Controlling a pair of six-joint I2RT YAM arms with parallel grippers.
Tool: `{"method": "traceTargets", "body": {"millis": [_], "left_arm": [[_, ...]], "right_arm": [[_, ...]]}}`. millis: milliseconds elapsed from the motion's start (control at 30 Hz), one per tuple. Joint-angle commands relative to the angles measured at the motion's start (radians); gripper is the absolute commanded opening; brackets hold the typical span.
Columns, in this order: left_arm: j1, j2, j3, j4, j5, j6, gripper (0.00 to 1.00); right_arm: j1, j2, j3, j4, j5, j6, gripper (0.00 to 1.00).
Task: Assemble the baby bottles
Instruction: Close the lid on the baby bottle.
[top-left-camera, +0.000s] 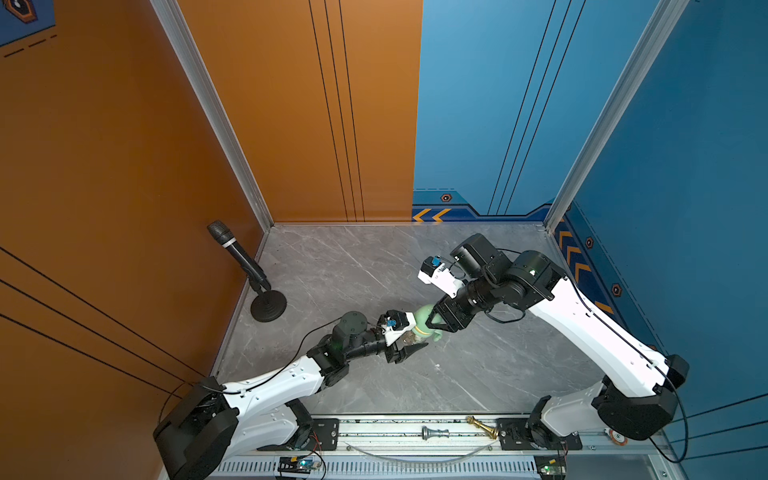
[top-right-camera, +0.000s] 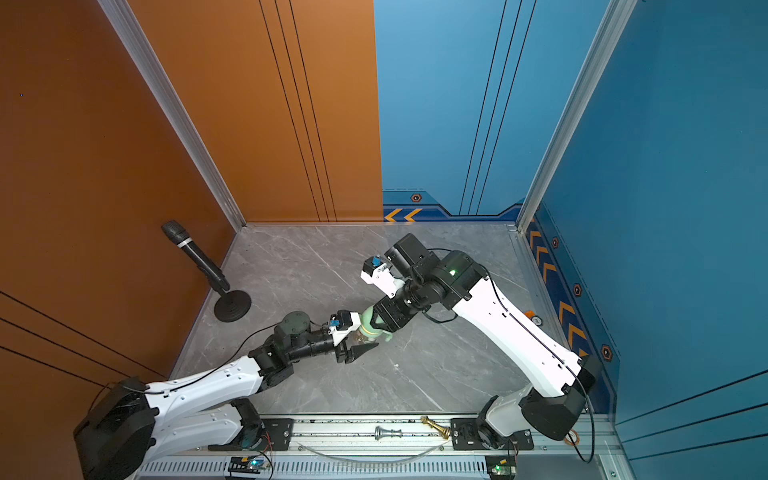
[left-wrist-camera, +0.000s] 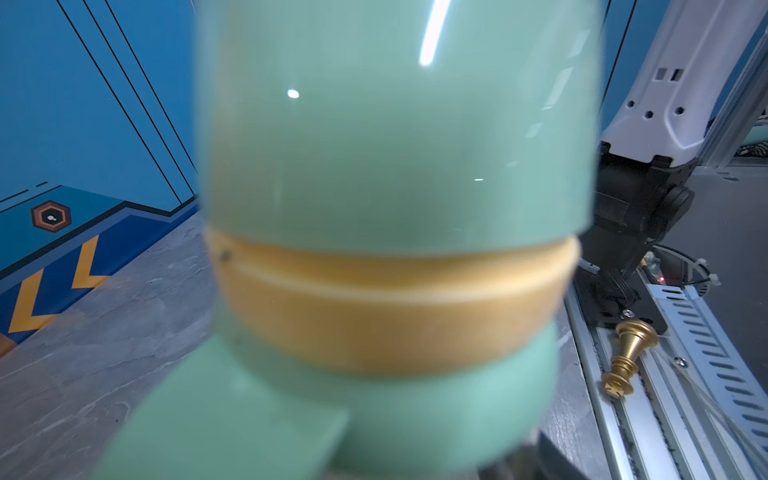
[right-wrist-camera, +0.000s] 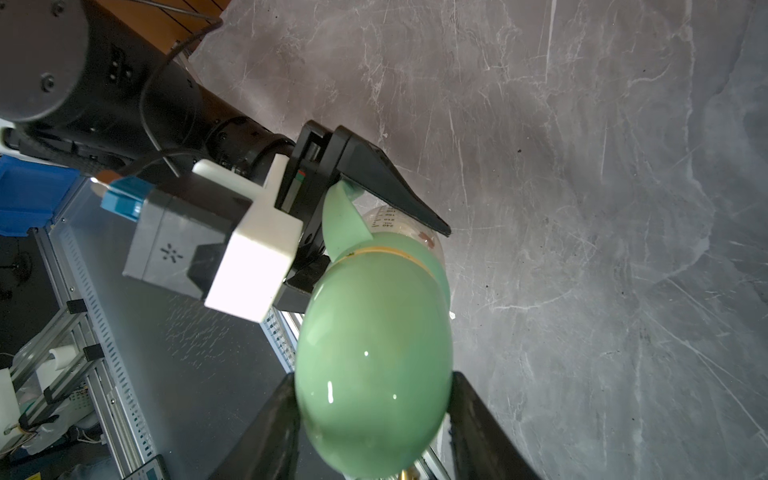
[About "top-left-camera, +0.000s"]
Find clear printed baby bottle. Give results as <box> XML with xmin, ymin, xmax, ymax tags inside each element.
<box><xmin>400</xmin><ymin>330</ymin><xmax>428</xmax><ymax>350</ymax></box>

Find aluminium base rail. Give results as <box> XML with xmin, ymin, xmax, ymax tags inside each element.
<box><xmin>205</xmin><ymin>414</ymin><xmax>687</xmax><ymax>479</ymax></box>

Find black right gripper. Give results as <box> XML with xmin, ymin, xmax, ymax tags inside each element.
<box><xmin>421</xmin><ymin>276</ymin><xmax>500</xmax><ymax>334</ymax></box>

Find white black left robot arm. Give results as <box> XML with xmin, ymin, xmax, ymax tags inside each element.
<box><xmin>153</xmin><ymin>310</ymin><xmax>423</xmax><ymax>479</ymax></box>

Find left green circuit board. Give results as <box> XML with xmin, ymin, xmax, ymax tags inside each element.
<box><xmin>276</xmin><ymin>455</ymin><xmax>318</xmax><ymax>478</ymax></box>

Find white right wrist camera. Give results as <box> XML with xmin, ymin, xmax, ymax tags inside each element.
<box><xmin>417</xmin><ymin>256</ymin><xmax>464</xmax><ymax>298</ymax></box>

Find green dome bottle cap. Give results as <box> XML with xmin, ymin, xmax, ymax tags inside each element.
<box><xmin>413</xmin><ymin>304</ymin><xmax>434</xmax><ymax>337</ymax></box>

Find green circuit board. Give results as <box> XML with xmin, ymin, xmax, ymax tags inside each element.
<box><xmin>534</xmin><ymin>456</ymin><xmax>567</xmax><ymax>480</ymax></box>
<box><xmin>276</xmin><ymin>455</ymin><xmax>318</xmax><ymax>478</ymax></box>

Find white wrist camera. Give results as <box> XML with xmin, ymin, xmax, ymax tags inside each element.
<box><xmin>417</xmin><ymin>256</ymin><xmax>464</xmax><ymax>298</ymax></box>
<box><xmin>378</xmin><ymin>310</ymin><xmax>416</xmax><ymax>347</ymax></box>

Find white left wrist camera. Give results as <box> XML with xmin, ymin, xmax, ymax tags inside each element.
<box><xmin>378</xmin><ymin>310</ymin><xmax>416</xmax><ymax>347</ymax></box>

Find clear tube on rail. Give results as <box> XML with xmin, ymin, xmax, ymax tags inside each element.
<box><xmin>345</xmin><ymin>443</ymin><xmax>490</xmax><ymax>465</ymax></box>

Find gold chess piece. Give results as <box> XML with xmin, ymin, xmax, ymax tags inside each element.
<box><xmin>465</xmin><ymin>415</ymin><xmax>499</xmax><ymax>440</ymax></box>

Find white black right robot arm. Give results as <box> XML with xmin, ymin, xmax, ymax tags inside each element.
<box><xmin>418</xmin><ymin>234</ymin><xmax>689</xmax><ymax>449</ymax></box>

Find black microphone on stand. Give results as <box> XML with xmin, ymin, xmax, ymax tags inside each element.
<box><xmin>207</xmin><ymin>220</ymin><xmax>287</xmax><ymax>323</ymax></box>

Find right green circuit board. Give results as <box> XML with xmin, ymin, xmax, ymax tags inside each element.
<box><xmin>534</xmin><ymin>456</ymin><xmax>567</xmax><ymax>480</ymax></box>

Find silver chess piece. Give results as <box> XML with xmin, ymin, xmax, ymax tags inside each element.
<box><xmin>421</xmin><ymin>425</ymin><xmax>451</xmax><ymax>441</ymax></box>

